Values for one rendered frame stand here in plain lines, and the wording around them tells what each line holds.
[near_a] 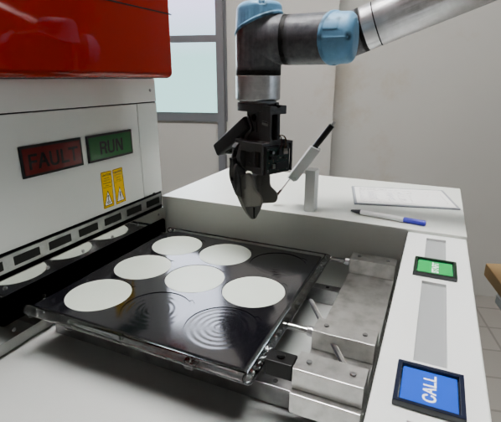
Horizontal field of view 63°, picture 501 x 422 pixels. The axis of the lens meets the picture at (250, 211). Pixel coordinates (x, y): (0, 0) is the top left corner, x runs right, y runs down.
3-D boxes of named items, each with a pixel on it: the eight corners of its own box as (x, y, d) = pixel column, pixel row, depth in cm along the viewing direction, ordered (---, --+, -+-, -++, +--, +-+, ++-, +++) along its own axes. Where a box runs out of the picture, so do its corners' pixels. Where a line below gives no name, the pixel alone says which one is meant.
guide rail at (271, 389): (56, 332, 68) (54, 316, 67) (66, 326, 69) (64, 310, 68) (365, 435, 48) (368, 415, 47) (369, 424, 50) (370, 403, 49)
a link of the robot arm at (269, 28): (277, -4, 60) (225, 0, 63) (276, 74, 63) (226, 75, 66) (293, 4, 67) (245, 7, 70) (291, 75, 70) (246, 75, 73)
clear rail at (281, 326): (240, 386, 46) (239, 376, 46) (324, 259, 79) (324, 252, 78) (250, 389, 46) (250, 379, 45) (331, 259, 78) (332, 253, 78)
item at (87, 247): (-22, 351, 59) (-36, 292, 56) (162, 244, 97) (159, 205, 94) (-13, 354, 58) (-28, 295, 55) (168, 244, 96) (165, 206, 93)
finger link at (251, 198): (256, 229, 72) (256, 177, 69) (235, 219, 76) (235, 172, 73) (269, 224, 74) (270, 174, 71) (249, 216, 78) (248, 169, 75)
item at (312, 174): (285, 209, 83) (286, 144, 79) (291, 204, 87) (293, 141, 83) (314, 213, 81) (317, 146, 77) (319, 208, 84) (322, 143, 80)
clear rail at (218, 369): (20, 314, 60) (18, 306, 60) (28, 310, 61) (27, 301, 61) (250, 389, 46) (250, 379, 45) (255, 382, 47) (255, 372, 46)
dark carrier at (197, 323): (34, 308, 61) (33, 304, 61) (169, 232, 91) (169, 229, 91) (244, 373, 47) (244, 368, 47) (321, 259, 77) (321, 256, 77)
